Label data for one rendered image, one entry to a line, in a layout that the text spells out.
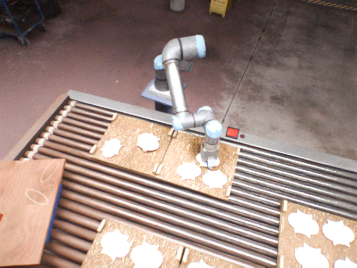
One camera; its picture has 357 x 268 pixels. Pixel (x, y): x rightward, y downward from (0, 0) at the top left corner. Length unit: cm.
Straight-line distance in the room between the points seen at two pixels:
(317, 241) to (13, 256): 135
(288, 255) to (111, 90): 267
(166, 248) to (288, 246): 57
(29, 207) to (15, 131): 198
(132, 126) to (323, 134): 224
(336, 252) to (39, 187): 144
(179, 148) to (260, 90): 210
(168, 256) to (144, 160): 52
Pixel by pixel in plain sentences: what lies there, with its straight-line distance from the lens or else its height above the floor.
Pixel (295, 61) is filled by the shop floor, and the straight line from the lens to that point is 406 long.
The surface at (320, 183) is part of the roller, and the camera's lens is 160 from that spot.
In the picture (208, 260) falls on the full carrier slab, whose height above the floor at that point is 94.
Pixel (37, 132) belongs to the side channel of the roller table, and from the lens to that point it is 176.
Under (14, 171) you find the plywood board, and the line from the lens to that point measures 152.
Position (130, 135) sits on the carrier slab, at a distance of 156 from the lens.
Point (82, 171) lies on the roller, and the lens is 151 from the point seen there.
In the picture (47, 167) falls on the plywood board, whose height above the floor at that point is 104.
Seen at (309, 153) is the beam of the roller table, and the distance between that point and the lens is 169.
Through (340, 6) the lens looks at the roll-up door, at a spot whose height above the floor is 4.
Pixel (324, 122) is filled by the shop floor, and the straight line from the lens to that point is 332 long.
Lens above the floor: 216
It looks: 53 degrees down
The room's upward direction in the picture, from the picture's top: 1 degrees clockwise
